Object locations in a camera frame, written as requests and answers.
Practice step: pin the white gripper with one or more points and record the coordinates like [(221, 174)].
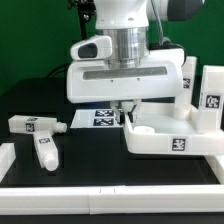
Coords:
[(92, 78)]

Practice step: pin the white desk top tray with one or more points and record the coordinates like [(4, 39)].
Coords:
[(157, 131)]

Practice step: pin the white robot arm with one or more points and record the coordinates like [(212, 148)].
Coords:
[(116, 64)]

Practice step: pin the white marker sheet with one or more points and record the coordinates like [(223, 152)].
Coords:
[(94, 118)]

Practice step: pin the white obstacle wall bar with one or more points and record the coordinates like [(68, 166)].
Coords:
[(112, 200)]

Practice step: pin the white right wall block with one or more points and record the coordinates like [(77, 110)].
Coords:
[(216, 163)]

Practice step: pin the white wall block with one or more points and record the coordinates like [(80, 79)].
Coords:
[(7, 157), (216, 163)]

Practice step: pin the black camera pole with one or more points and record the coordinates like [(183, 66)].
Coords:
[(86, 10)]

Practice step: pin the white left wall block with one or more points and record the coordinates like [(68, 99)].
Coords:
[(7, 157)]

